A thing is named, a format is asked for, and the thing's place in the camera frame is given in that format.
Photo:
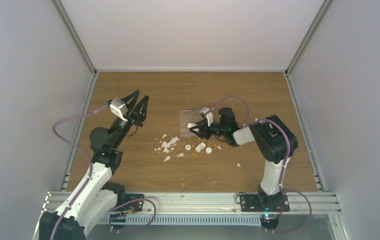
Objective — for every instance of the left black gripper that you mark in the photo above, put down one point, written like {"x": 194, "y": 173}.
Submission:
{"x": 134, "y": 117}

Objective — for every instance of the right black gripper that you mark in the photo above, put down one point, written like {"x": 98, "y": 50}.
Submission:
{"x": 208, "y": 129}

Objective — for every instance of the clear plastic pill organizer box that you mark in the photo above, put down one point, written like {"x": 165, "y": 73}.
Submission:
{"x": 187, "y": 117}

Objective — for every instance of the capped white pill bottle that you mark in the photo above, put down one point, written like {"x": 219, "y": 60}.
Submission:
{"x": 191, "y": 125}

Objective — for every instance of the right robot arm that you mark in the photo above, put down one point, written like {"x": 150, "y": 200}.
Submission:
{"x": 274, "y": 139}

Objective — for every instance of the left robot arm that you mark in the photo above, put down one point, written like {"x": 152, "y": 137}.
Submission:
{"x": 95, "y": 195}

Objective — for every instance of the spilled orange pills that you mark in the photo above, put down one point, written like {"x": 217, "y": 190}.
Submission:
{"x": 209, "y": 172}

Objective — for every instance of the white pill fragments pile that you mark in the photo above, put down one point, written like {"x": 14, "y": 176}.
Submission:
{"x": 170, "y": 147}

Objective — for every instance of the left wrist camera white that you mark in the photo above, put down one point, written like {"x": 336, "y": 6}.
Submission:
{"x": 118, "y": 108}

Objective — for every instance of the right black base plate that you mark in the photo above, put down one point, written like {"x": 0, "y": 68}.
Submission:
{"x": 261, "y": 202}

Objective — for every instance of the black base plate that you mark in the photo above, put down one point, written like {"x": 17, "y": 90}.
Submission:
{"x": 128, "y": 203}
{"x": 261, "y": 202}

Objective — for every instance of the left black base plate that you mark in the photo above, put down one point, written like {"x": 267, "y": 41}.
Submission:
{"x": 128, "y": 203}

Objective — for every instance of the white slotted cable duct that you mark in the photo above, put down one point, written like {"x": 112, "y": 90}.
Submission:
{"x": 181, "y": 220}

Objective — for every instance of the aluminium front rail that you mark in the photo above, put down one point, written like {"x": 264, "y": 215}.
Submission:
{"x": 220, "y": 203}

